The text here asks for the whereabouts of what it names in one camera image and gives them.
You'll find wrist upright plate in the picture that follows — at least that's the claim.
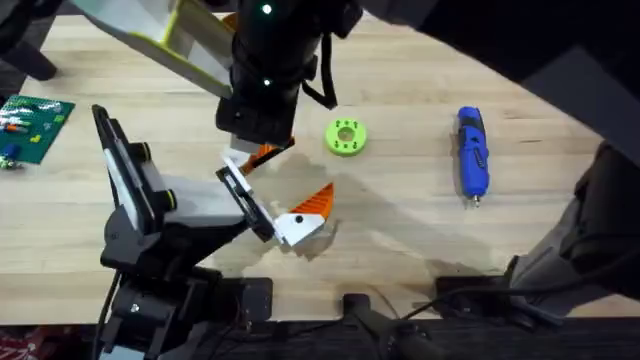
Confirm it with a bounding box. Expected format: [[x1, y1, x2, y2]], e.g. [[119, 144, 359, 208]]
[[69, 0, 237, 100], [91, 103, 152, 234]]

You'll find green board with toy blocks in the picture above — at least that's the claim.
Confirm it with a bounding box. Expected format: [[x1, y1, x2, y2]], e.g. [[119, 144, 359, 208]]
[[0, 94, 77, 172]]

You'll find right wrist upright plate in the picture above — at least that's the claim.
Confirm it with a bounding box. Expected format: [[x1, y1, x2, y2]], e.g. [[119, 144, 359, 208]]
[[69, 0, 237, 100]]

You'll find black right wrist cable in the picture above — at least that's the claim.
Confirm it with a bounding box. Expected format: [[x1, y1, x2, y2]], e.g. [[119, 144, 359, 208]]
[[299, 32, 339, 111]]

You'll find black stand bracket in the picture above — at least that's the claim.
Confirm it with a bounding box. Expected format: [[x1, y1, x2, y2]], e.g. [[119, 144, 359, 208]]
[[341, 293, 441, 360]]

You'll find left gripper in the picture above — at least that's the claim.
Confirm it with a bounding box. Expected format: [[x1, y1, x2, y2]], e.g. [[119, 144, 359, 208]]
[[101, 137, 336, 274]]

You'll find orange ribbed wedge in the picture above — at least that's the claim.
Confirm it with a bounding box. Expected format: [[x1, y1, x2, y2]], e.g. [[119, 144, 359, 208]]
[[238, 137, 297, 176]]

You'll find blue electric screwdriver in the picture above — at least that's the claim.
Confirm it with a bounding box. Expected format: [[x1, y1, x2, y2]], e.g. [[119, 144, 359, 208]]
[[455, 105, 492, 208]]

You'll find left wrist upright plate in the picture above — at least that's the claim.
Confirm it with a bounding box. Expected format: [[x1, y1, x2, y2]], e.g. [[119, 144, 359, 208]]
[[91, 103, 152, 234]]

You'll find green disc with holes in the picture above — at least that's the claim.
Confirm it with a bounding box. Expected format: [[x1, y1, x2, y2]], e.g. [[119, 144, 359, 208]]
[[324, 117, 368, 158]]

